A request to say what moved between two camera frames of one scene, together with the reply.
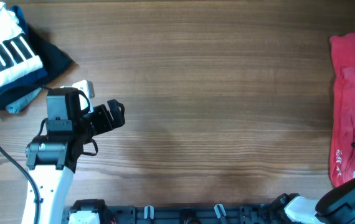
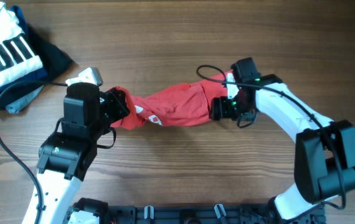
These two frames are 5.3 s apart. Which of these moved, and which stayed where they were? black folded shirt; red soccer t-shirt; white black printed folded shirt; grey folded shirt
Moved: red soccer t-shirt
Stayed: white black printed folded shirt; black folded shirt; grey folded shirt
